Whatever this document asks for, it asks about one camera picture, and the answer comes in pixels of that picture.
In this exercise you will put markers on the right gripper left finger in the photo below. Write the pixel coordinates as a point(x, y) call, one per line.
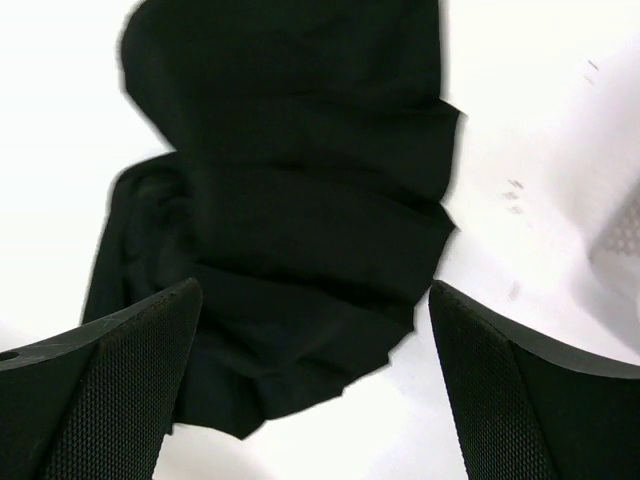
point(95, 402)

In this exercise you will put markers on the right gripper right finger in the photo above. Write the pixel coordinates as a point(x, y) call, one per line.
point(527, 406)

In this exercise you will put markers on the black pleated skirt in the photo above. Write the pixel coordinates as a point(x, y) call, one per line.
point(311, 150)

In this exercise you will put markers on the white plastic basket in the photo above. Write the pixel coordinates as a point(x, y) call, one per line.
point(617, 246)

